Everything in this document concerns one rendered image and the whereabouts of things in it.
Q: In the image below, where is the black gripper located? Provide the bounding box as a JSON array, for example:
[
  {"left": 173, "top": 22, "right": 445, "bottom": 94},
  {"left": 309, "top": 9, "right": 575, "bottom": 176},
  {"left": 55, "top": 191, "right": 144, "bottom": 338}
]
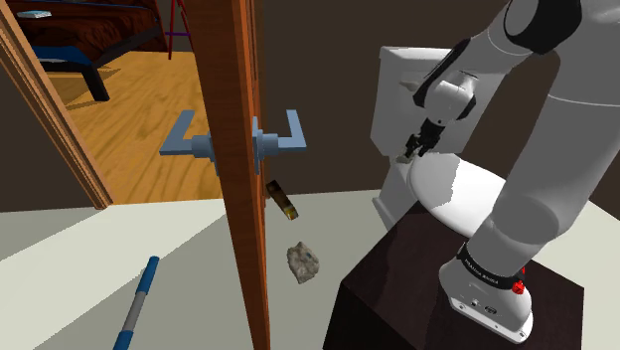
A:
[{"left": 403, "top": 117, "right": 446, "bottom": 159}]

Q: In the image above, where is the white toilet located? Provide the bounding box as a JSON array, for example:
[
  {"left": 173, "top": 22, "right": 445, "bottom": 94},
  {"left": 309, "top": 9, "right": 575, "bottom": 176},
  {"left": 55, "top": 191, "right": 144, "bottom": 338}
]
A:
[{"left": 370, "top": 45, "right": 508, "bottom": 240}]

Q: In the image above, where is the brown bottle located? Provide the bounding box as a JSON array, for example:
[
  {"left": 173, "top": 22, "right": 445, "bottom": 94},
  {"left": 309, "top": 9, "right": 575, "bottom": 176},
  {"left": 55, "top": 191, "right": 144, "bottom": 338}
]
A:
[{"left": 264, "top": 179, "right": 300, "bottom": 222}]

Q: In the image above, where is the dark robot stand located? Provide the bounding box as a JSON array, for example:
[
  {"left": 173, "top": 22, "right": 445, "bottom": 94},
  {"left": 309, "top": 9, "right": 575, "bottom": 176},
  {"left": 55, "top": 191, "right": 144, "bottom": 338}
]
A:
[{"left": 321, "top": 200, "right": 585, "bottom": 350}]

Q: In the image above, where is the grey rock-shaped lump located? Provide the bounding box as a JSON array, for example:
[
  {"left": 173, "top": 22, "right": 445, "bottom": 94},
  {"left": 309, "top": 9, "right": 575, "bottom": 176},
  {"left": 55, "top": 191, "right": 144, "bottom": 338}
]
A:
[{"left": 285, "top": 241, "right": 321, "bottom": 285}]

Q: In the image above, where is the red stand with purple bar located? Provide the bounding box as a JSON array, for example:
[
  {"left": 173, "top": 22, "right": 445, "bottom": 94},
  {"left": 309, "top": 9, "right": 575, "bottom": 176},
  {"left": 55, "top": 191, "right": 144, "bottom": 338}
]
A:
[{"left": 163, "top": 0, "right": 196, "bottom": 62}]

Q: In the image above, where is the blue and grey pole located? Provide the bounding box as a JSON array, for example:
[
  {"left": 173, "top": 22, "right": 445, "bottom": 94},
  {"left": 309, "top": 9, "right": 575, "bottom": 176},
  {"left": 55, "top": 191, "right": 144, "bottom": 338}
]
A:
[{"left": 111, "top": 255, "right": 162, "bottom": 350}]

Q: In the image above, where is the dark bed with brown cover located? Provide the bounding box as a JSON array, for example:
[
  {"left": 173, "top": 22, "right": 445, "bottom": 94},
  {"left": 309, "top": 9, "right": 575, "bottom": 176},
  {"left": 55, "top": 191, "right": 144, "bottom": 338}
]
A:
[{"left": 6, "top": 0, "right": 169, "bottom": 103}]

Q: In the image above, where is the brown wooden door blue handle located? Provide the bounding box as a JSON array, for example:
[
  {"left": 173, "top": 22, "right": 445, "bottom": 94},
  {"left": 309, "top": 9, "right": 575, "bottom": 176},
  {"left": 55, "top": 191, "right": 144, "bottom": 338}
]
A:
[{"left": 158, "top": 0, "right": 309, "bottom": 350}]

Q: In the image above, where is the brown wooden door frame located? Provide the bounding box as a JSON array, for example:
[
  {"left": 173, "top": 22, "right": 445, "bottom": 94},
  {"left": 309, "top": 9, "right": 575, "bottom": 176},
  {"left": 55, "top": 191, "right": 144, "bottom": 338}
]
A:
[{"left": 0, "top": 0, "right": 115, "bottom": 211}]

